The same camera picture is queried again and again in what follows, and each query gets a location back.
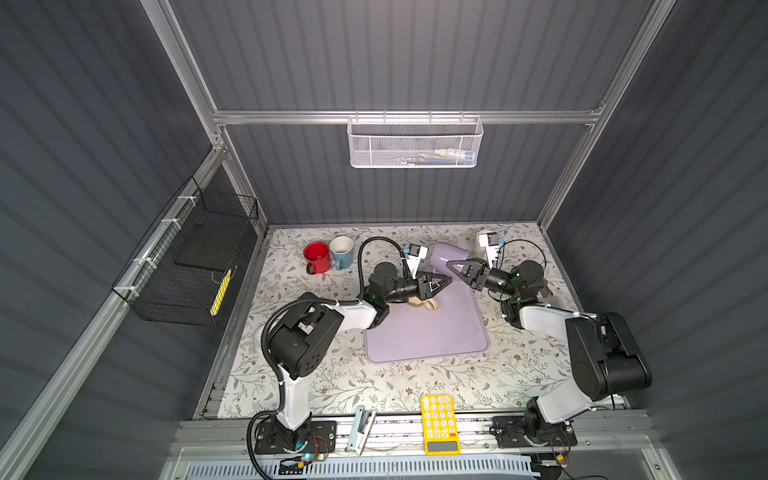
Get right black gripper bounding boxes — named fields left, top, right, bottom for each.
left=447, top=261, right=518, bottom=302

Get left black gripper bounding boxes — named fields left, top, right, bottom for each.
left=381, top=270, right=449, bottom=307

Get beige ceramic teapot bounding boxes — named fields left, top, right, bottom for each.
left=408, top=297, right=439, bottom=311

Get purple mug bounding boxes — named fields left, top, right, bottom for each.
left=428, top=242, right=470, bottom=278

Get blue floral mug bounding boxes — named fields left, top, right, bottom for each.
left=329, top=235, right=354, bottom=271

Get red mug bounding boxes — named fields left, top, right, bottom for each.
left=303, top=242, right=332, bottom=275

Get white cream mug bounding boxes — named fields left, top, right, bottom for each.
left=473, top=230, right=490, bottom=258

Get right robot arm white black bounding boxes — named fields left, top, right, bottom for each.
left=446, top=259, right=652, bottom=437

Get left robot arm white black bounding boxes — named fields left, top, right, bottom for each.
left=259, top=236, right=452, bottom=451

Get lilac plastic tray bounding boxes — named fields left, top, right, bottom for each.
left=365, top=282, right=489, bottom=363

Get floral table mat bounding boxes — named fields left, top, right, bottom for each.
left=213, top=224, right=571, bottom=418

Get pens in white basket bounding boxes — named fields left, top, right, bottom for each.
left=398, top=148, right=476, bottom=167

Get yellow calculator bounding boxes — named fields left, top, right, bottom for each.
left=420, top=394, right=461, bottom=456

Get light green stapler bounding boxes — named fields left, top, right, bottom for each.
left=345, top=405, right=376, bottom=455

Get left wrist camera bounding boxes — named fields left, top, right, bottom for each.
left=403, top=244, right=429, bottom=279

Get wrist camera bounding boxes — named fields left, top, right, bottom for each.
left=403, top=244, right=429, bottom=279
left=484, top=232, right=505, bottom=267

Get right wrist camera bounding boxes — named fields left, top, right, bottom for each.
left=484, top=232, right=505, bottom=267

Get white wire wall basket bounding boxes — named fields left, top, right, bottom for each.
left=346, top=115, right=484, bottom=169

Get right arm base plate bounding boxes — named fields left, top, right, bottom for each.
left=489, top=414, right=578, bottom=449

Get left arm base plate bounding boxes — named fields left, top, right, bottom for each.
left=253, top=418, right=338, bottom=455

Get black wire side basket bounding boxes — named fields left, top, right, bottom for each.
left=112, top=179, right=260, bottom=326

